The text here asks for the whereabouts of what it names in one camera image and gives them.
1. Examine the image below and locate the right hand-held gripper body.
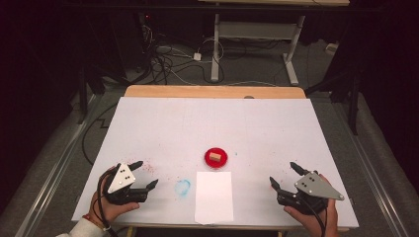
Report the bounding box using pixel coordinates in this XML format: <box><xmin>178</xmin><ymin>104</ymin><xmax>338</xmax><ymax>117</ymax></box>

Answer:
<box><xmin>276</xmin><ymin>171</ymin><xmax>346</xmax><ymax>216</ymax></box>

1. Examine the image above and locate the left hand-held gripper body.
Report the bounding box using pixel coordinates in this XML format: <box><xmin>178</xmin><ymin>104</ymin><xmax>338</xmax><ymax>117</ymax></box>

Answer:
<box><xmin>103</xmin><ymin>162</ymin><xmax>149</xmax><ymax>205</ymax></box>

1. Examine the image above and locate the round red ink dish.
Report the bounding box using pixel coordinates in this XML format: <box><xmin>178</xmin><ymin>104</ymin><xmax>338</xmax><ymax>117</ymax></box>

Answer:
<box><xmin>204</xmin><ymin>146</ymin><xmax>229</xmax><ymax>169</ymax></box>

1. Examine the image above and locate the person's left hand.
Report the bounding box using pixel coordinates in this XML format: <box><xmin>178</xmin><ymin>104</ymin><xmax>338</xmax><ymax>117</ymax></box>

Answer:
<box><xmin>88</xmin><ymin>166</ymin><xmax>141</xmax><ymax>225</ymax></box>

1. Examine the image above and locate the person's right hand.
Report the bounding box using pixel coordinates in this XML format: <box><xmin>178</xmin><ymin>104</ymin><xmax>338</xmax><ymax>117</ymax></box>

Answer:
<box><xmin>283</xmin><ymin>173</ymin><xmax>340</xmax><ymax>237</ymax></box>

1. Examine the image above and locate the white paper sheet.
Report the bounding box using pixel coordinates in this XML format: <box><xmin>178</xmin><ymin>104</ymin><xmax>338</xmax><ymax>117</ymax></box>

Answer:
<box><xmin>194</xmin><ymin>171</ymin><xmax>235</xmax><ymax>226</ymax></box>

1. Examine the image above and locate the large white board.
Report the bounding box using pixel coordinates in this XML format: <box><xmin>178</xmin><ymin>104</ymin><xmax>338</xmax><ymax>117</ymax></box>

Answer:
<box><xmin>71</xmin><ymin>96</ymin><xmax>361</xmax><ymax>229</ymax></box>

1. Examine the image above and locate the black stand leg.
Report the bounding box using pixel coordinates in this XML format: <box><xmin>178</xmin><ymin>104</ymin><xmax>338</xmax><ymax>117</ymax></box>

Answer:
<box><xmin>348</xmin><ymin>73</ymin><xmax>361</xmax><ymax>136</ymax></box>
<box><xmin>76</xmin><ymin>63</ymin><xmax>91</xmax><ymax>125</ymax></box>

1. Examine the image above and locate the wooden table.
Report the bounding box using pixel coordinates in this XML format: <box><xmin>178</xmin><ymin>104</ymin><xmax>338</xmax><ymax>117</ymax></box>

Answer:
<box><xmin>117</xmin><ymin>84</ymin><xmax>351</xmax><ymax>237</ymax></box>

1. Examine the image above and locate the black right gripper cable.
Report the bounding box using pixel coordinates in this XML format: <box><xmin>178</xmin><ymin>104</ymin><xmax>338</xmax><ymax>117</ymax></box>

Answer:
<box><xmin>297</xmin><ymin>197</ymin><xmax>329</xmax><ymax>237</ymax></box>

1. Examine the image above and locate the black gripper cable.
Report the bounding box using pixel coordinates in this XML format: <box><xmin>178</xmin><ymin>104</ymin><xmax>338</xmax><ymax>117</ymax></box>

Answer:
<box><xmin>96</xmin><ymin>167</ymin><xmax>121</xmax><ymax>237</ymax></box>
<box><xmin>297</xmin><ymin>197</ymin><xmax>329</xmax><ymax>237</ymax></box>

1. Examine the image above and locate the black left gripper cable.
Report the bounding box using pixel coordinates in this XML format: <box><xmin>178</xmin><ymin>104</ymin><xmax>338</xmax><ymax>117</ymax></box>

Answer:
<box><xmin>96</xmin><ymin>167</ymin><xmax>121</xmax><ymax>237</ymax></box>

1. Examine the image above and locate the orange bracelet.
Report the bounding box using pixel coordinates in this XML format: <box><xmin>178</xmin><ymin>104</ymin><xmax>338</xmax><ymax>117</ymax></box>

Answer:
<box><xmin>82</xmin><ymin>213</ymin><xmax>108</xmax><ymax>231</ymax></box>

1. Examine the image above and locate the black floor cable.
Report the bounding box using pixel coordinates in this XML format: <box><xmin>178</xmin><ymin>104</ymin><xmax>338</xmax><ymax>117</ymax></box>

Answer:
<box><xmin>81</xmin><ymin>103</ymin><xmax>119</xmax><ymax>166</ymax></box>

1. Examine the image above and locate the aluminium floor rail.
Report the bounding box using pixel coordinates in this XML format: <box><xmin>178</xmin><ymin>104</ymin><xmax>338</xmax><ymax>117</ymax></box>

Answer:
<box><xmin>324</xmin><ymin>98</ymin><xmax>411</xmax><ymax>237</ymax></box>
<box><xmin>13</xmin><ymin>94</ymin><xmax>102</xmax><ymax>237</ymax></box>

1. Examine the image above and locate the tangle of floor cables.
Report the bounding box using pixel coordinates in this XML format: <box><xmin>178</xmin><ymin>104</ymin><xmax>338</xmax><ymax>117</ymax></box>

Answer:
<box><xmin>139</xmin><ymin>24</ymin><xmax>226</xmax><ymax>86</ymax></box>

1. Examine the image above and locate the white frame desk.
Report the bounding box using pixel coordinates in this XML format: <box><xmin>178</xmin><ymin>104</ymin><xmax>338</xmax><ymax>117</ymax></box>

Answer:
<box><xmin>197</xmin><ymin>0</ymin><xmax>351</xmax><ymax>87</ymax></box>

